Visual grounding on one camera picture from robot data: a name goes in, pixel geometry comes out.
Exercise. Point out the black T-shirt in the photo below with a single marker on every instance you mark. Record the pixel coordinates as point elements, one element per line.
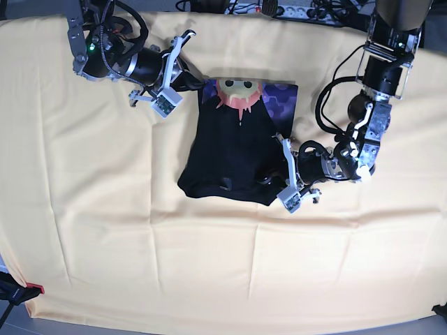
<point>237,151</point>

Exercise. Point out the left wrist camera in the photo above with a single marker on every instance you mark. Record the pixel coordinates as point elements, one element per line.
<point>290,197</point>

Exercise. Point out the white power strip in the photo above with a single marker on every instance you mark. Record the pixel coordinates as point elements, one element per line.
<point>321,12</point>

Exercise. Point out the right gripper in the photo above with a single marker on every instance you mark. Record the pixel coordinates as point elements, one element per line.
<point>148,67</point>

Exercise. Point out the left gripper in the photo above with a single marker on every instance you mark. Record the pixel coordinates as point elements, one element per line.
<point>314,163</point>

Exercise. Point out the yellow table cloth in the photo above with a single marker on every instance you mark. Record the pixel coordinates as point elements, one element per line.
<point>91,210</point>

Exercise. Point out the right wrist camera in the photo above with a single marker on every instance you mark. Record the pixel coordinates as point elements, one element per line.
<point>166,101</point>

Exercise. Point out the black red clamp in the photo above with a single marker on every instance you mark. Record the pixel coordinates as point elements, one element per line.
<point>16,294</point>

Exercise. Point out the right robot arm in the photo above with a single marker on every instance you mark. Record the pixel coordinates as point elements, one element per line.
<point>107,41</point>

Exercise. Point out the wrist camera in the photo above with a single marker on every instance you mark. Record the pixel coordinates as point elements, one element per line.
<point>166,101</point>
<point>290,197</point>

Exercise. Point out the black clamp corner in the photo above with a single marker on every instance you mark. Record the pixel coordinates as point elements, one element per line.
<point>440,310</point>

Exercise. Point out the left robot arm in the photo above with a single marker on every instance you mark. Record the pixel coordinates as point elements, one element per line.
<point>393,38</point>

